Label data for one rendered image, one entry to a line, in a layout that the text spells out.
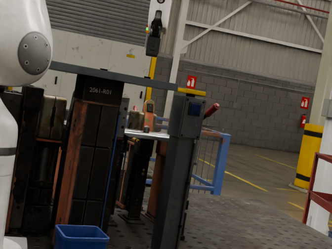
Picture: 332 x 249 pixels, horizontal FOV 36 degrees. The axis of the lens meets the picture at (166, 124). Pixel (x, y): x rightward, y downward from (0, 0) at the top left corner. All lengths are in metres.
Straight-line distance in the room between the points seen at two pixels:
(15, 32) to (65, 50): 8.52
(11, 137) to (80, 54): 8.49
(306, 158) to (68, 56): 4.51
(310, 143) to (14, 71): 7.86
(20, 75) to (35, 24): 0.09
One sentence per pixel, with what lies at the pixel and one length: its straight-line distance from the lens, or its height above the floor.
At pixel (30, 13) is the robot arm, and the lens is 0.88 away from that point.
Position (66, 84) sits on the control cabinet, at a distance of 9.35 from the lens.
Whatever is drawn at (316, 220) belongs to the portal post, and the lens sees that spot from 5.47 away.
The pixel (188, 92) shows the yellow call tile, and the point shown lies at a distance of 1.34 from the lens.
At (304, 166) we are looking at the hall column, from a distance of 8.62.
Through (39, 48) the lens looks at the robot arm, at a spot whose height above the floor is 1.17.
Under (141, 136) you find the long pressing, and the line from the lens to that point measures 1.59.
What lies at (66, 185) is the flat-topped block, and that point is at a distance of 1.27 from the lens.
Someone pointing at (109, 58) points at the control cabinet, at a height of 1.66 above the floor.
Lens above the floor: 1.13
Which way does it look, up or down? 3 degrees down
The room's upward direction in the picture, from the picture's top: 10 degrees clockwise
